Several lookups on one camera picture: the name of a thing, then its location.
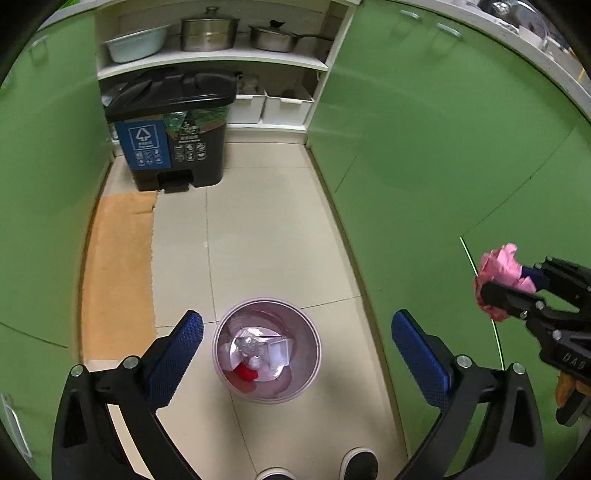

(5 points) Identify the green cabinet door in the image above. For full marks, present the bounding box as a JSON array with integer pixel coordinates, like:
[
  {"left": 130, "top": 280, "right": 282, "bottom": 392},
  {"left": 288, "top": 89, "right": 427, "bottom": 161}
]
[
  {"left": 305, "top": 0, "right": 591, "bottom": 480},
  {"left": 0, "top": 13, "right": 117, "bottom": 480}
]

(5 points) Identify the white storage box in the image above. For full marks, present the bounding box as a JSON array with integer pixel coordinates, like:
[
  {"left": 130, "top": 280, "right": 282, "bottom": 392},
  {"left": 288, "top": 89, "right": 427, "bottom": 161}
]
[
  {"left": 229, "top": 89, "right": 269, "bottom": 126},
  {"left": 262, "top": 87, "right": 316, "bottom": 130}
]

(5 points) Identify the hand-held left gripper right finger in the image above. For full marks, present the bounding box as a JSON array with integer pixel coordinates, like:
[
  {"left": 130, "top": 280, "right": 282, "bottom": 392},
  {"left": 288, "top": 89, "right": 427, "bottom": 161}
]
[{"left": 392, "top": 309, "right": 546, "bottom": 480}]

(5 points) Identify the white rectangular plastic tray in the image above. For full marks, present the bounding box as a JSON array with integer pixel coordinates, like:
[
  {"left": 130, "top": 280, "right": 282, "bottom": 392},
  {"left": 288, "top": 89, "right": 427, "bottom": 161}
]
[{"left": 265, "top": 338, "right": 297, "bottom": 368}]

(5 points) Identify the brown cardboard floor mat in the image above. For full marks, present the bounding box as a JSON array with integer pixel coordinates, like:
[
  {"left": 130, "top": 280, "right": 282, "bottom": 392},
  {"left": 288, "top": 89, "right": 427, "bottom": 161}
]
[{"left": 80, "top": 190, "right": 160, "bottom": 361}]

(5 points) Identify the person's right hand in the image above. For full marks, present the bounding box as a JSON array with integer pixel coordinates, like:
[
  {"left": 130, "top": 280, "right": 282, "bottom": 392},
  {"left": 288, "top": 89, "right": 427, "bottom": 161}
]
[{"left": 555, "top": 372, "right": 576, "bottom": 409}]

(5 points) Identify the pink plastic wastebasket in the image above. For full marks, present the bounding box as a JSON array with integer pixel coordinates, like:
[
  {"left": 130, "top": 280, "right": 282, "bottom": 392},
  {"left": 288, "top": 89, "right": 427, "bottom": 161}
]
[{"left": 212, "top": 299, "right": 323, "bottom": 405}]

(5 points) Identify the pale enamel basin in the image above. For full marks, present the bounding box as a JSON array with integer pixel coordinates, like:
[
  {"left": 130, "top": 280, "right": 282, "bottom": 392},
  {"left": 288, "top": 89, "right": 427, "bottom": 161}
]
[{"left": 103, "top": 25, "right": 170, "bottom": 64}]

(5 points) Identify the white tissue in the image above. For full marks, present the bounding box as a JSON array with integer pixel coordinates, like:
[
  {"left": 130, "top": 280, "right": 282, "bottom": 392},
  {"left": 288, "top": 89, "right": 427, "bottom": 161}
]
[{"left": 230, "top": 327, "right": 279, "bottom": 371}]

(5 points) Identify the person's right shoe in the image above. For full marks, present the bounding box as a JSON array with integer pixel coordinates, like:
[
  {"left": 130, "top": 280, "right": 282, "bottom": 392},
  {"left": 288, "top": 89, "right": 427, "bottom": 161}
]
[{"left": 340, "top": 446, "right": 380, "bottom": 480}]

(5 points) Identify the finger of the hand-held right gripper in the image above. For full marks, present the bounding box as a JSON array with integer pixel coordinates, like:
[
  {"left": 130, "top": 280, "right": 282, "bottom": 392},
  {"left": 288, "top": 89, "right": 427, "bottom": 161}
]
[
  {"left": 480, "top": 281, "right": 579, "bottom": 325},
  {"left": 521, "top": 257, "right": 591, "bottom": 298}
]

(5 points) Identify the steel pan with lid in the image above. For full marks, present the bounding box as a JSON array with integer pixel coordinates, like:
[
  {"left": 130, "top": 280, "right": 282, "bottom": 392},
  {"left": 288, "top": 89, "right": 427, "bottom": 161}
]
[{"left": 248, "top": 19, "right": 334, "bottom": 53}]

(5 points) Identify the black pedal trash bin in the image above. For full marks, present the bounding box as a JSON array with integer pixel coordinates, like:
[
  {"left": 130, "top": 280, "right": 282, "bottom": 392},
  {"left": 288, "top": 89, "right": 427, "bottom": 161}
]
[{"left": 102, "top": 69, "right": 243, "bottom": 194}]

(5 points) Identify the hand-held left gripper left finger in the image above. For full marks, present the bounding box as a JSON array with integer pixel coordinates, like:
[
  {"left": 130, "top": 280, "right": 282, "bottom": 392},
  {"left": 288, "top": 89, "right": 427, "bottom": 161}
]
[{"left": 52, "top": 310, "right": 204, "bottom": 480}]

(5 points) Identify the white open shelf unit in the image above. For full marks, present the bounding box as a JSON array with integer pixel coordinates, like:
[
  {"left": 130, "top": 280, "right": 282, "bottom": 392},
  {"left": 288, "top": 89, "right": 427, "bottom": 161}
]
[{"left": 95, "top": 0, "right": 357, "bottom": 149}]

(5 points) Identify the pink paper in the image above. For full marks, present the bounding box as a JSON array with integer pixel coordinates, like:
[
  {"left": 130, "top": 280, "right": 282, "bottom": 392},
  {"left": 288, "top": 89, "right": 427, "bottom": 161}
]
[{"left": 475, "top": 244, "right": 539, "bottom": 323}]

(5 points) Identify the steel pot with lid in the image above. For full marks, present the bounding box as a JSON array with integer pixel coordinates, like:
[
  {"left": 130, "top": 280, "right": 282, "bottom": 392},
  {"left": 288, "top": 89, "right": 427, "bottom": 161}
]
[{"left": 180, "top": 6, "right": 241, "bottom": 53}]

